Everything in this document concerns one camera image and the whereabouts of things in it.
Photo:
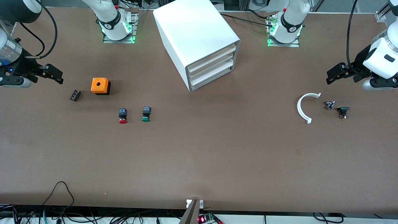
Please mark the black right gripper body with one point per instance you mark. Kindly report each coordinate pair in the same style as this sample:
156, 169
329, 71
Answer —
22, 67

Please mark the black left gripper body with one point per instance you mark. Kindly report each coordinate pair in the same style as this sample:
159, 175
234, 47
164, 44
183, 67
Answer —
359, 61

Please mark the red push button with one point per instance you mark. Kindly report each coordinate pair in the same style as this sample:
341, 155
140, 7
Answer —
122, 115

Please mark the white plastic drawer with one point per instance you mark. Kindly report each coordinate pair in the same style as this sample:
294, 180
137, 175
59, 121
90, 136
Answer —
213, 76
211, 59
213, 67

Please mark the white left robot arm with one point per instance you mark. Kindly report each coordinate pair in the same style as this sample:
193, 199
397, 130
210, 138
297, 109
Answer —
292, 18

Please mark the black flat-cap button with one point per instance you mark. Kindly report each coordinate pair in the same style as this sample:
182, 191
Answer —
343, 110

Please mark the green push button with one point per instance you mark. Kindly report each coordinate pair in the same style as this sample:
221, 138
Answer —
146, 114

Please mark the white drawer cabinet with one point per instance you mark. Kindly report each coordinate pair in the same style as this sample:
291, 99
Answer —
192, 34

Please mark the small black contact block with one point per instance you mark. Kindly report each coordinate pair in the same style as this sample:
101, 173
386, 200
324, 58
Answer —
75, 95

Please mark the white curved plastic clip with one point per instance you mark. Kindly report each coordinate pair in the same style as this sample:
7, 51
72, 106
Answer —
300, 109

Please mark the circuit board with red display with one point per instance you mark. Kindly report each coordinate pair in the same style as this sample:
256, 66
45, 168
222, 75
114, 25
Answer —
206, 218

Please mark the small metal switch part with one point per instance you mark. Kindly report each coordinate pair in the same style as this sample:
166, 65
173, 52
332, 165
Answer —
330, 105

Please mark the orange button enclosure box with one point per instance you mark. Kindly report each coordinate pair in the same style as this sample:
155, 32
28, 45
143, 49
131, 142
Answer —
99, 84

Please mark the aluminium frame profile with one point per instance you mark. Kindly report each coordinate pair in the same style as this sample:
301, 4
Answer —
381, 14

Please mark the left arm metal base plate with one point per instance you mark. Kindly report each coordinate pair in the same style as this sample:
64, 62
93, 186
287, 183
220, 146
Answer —
270, 42

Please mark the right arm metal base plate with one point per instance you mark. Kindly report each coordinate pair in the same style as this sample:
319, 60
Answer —
134, 29

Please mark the small metal post bracket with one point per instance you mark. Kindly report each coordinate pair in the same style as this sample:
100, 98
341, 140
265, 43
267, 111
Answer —
188, 203

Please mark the grey camera support post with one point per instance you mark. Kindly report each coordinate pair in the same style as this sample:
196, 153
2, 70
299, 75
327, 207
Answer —
191, 214

